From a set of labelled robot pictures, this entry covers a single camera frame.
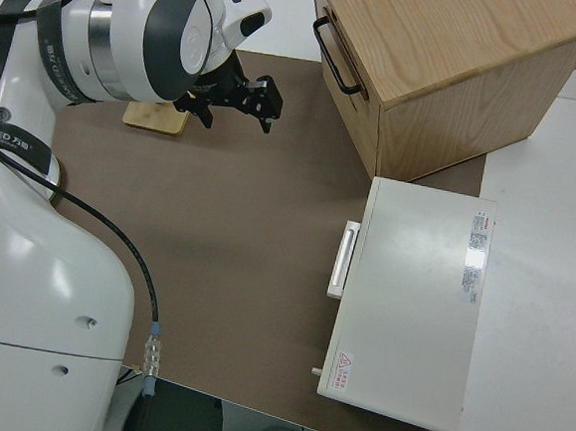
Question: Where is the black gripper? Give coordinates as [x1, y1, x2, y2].
[171, 49, 287, 135]

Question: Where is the bamboo mug tree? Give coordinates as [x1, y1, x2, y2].
[121, 97, 191, 138]

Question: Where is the large brown table mat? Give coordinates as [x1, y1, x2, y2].
[26, 35, 495, 431]

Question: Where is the light wooden cabinet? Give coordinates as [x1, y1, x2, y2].
[295, 0, 576, 195]

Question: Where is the white toaster oven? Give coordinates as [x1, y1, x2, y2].
[305, 171, 499, 431]

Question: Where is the black stand base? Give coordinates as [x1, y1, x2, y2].
[110, 368, 229, 431]

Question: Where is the black cabinet handle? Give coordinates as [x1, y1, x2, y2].
[306, 16, 369, 97]

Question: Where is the black velcro strap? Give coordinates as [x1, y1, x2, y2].
[30, 0, 90, 106]
[0, 124, 56, 179]

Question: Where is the white oven door handle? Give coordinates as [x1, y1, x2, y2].
[325, 219, 363, 301]

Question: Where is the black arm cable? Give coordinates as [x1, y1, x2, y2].
[0, 0, 191, 401]

